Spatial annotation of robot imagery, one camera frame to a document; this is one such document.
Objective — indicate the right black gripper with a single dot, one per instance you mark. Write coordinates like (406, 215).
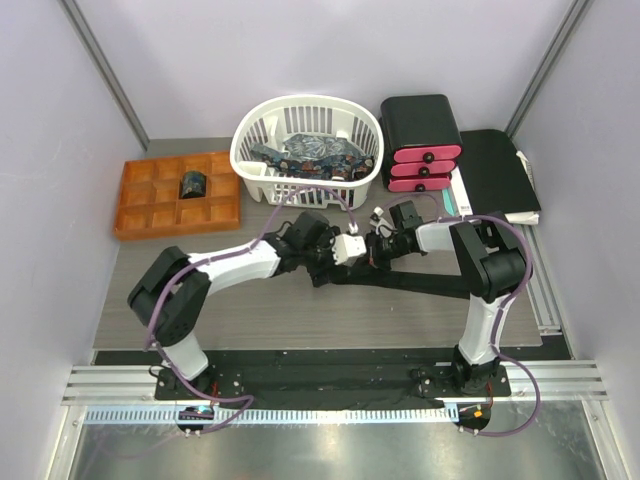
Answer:
(373, 253)

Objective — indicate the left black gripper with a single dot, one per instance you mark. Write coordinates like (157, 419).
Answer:
(323, 276)

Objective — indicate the black tie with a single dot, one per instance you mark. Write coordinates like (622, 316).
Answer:
(433, 284)

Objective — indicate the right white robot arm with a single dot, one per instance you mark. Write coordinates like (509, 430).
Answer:
(494, 266)

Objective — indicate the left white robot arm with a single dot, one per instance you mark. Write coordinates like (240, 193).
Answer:
(171, 294)

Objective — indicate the floral patterned ties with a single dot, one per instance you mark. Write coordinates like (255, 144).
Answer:
(316, 157)

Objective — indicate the white teal book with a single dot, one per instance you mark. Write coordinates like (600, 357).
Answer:
(455, 200)

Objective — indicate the black pink drawer box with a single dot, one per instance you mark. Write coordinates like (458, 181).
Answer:
(422, 143)

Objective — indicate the white plastic basket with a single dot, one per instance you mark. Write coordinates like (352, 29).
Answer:
(275, 120)

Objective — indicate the black folder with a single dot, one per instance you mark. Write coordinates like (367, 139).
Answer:
(487, 141)

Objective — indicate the rolled dark patterned tie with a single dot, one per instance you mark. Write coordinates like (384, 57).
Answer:
(193, 185)

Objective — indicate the orange wooden compartment tray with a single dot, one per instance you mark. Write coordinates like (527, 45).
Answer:
(151, 203)

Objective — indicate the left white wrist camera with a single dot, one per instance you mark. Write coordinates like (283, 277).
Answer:
(347, 249)

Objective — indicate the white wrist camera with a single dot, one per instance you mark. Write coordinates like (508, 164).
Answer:
(347, 249)
(379, 224)

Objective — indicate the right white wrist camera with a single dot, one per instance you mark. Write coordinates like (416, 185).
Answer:
(379, 224)

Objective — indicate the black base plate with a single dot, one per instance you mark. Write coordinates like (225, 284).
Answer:
(331, 380)

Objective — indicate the aluminium rail frame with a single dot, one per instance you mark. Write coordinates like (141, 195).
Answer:
(123, 395)

